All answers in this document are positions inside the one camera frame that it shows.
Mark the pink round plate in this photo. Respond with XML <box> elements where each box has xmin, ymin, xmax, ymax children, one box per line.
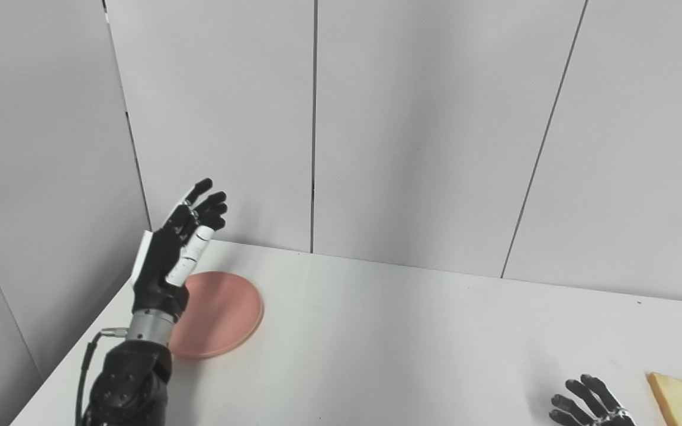
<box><xmin>166</xmin><ymin>271</ymin><xmax>265</xmax><ymax>360</ymax></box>

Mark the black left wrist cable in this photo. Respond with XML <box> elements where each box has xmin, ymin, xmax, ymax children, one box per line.
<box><xmin>74</xmin><ymin>327</ymin><xmax>130</xmax><ymax>426</ymax></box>

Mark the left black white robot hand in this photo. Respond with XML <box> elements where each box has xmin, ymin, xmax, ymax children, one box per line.
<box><xmin>131</xmin><ymin>177</ymin><xmax>229</xmax><ymax>324</ymax></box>

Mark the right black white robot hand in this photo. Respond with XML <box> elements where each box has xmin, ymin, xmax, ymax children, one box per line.
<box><xmin>549</xmin><ymin>374</ymin><xmax>638</xmax><ymax>426</ymax></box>

